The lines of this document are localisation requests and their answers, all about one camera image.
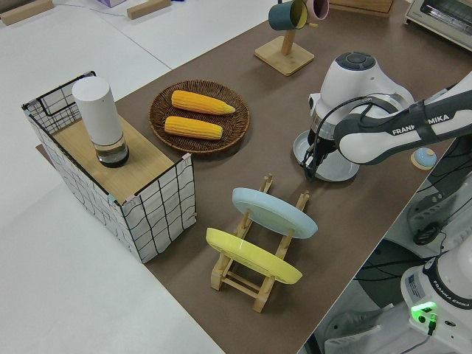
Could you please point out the wooden plate rack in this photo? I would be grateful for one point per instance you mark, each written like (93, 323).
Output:
(239, 285)

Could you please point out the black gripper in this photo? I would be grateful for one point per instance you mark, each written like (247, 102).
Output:
(328, 142)

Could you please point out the yellow corn cob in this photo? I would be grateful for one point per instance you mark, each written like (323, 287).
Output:
(191, 127)
(199, 102)

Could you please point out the white toaster oven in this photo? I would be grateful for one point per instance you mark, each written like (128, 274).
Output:
(442, 22)

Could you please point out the white cylinder bottle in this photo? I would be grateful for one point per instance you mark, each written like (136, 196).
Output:
(97, 110)

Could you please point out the yellow plate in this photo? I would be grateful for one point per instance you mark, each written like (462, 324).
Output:
(250, 254)

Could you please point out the large wooden box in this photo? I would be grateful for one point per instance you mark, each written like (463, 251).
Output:
(361, 5)

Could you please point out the pink mug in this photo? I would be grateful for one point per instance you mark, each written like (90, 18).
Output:
(319, 8)

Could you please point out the dark teal mug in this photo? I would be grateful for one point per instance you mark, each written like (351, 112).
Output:
(282, 14)

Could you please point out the purple box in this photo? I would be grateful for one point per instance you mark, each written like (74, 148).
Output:
(110, 2)

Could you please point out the brown wicker basket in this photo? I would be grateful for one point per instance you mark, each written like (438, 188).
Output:
(199, 147)

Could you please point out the light wooden block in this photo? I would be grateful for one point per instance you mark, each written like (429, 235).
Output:
(22, 13)
(147, 9)

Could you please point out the wooden mug stand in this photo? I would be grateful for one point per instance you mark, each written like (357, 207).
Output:
(284, 60)

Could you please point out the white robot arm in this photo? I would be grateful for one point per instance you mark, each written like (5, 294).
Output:
(372, 144)

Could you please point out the small blue bell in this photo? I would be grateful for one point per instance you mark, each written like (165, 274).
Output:
(424, 158)

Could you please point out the brown table mat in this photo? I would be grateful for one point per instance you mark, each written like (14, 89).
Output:
(258, 166)

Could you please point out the light blue plate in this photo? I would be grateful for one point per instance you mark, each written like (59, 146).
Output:
(273, 212)

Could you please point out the gray plate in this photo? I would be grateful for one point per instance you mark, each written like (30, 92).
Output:
(339, 171)

